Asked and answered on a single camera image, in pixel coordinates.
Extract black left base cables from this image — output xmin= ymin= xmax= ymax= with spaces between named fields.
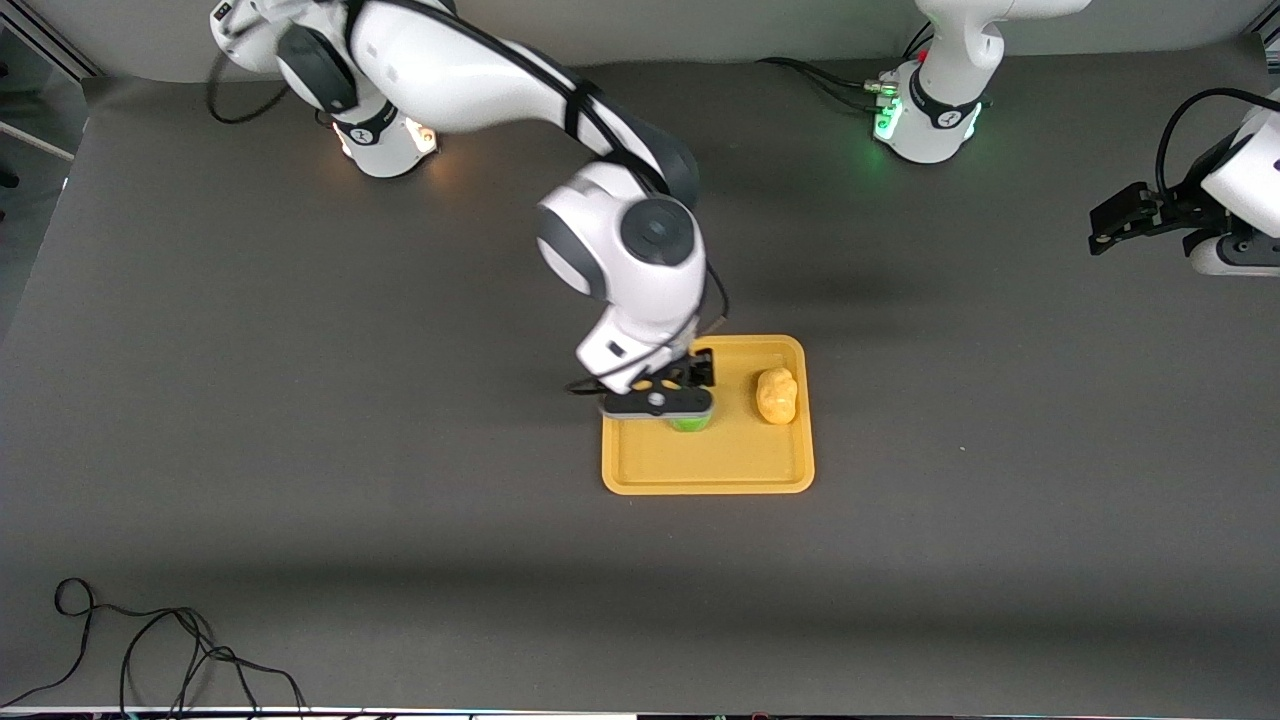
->
xmin=755 ymin=20 xmax=936 ymax=113

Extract orange plastic tray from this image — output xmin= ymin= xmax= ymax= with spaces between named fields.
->
xmin=601 ymin=335 xmax=816 ymax=496

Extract dark grey table cloth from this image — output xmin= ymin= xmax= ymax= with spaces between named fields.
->
xmin=0 ymin=38 xmax=1280 ymax=717

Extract thin black loose cable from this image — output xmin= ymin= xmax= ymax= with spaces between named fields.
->
xmin=0 ymin=578 xmax=307 ymax=717

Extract aluminium frame rail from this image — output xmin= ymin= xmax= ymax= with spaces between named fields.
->
xmin=0 ymin=18 xmax=103 ymax=83

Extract yellow potato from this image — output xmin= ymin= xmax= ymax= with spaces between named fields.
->
xmin=755 ymin=367 xmax=799 ymax=426

